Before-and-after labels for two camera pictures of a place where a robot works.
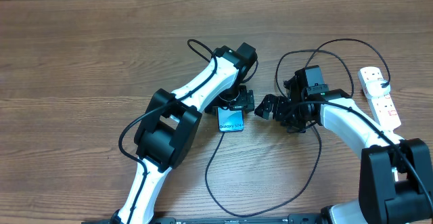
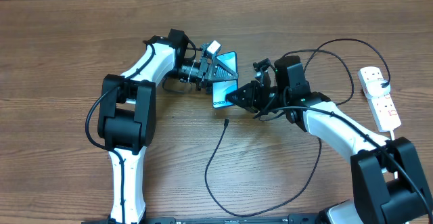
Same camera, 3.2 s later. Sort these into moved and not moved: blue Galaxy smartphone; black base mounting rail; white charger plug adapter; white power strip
Moved: blue Galaxy smartphone
Not moved: white charger plug adapter; black base mounting rail; white power strip
